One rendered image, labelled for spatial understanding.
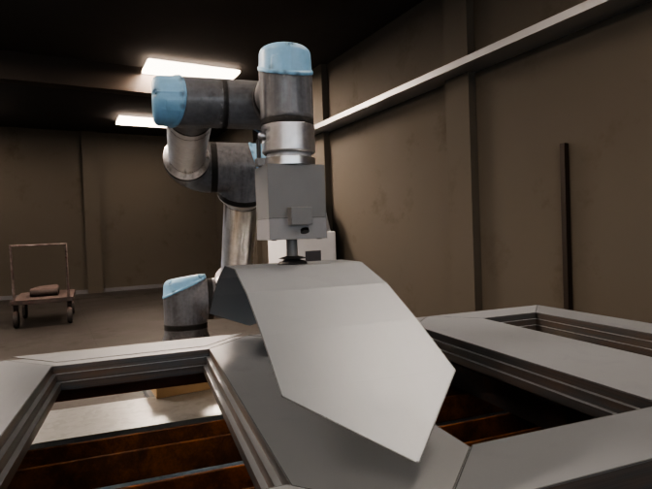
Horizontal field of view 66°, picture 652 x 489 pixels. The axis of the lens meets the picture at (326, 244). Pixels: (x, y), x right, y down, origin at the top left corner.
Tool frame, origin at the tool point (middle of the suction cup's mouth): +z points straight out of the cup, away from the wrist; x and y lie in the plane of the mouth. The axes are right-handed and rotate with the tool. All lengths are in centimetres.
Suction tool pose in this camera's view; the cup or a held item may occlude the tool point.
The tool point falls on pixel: (292, 272)
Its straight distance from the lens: 71.5
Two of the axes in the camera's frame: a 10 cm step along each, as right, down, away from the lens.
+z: 0.4, 10.0, 0.3
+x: -3.9, -0.1, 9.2
